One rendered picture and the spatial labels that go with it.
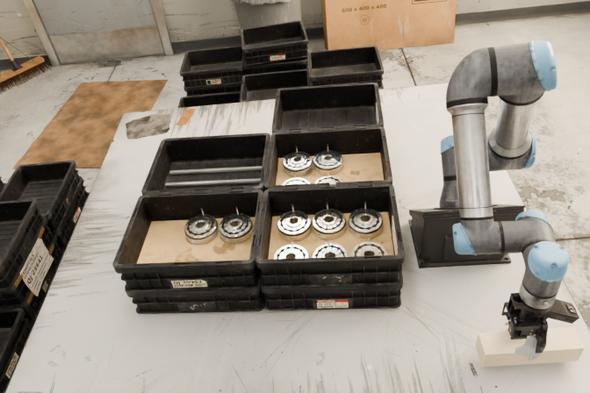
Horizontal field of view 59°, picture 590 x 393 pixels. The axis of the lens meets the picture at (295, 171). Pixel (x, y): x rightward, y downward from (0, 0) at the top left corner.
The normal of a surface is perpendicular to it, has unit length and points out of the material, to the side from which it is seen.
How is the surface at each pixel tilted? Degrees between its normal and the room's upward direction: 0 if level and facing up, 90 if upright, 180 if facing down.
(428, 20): 72
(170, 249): 0
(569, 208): 0
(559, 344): 0
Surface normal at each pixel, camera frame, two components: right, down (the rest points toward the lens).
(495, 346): -0.10, -0.76
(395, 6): -0.01, 0.44
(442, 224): 0.00, 0.65
